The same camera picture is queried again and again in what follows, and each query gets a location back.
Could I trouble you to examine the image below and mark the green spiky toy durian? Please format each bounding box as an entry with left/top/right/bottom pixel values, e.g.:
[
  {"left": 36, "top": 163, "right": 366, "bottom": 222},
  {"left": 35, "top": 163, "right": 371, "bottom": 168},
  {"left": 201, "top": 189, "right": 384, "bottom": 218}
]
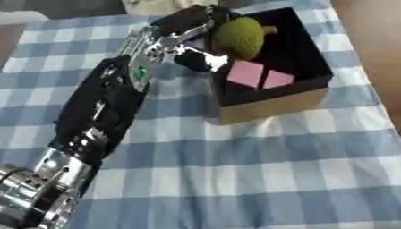
[{"left": 209, "top": 16, "right": 279, "bottom": 62}]

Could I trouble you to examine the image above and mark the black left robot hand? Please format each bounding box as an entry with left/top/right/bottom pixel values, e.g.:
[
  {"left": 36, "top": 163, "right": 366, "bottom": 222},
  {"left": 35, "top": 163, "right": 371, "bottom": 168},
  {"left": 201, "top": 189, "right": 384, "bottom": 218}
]
[{"left": 149, "top": 4, "right": 242, "bottom": 72}]

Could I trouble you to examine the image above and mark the tan cardboard box black inside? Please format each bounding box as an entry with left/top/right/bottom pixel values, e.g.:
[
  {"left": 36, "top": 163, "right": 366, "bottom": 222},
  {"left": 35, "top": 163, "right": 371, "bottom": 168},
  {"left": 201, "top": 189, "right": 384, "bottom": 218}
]
[{"left": 207, "top": 6, "right": 336, "bottom": 126}]

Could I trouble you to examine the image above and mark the pink block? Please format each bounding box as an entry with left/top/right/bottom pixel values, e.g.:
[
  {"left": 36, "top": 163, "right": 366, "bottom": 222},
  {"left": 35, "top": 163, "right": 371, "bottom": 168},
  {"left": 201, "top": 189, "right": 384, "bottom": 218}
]
[{"left": 226, "top": 60, "right": 298, "bottom": 89}]

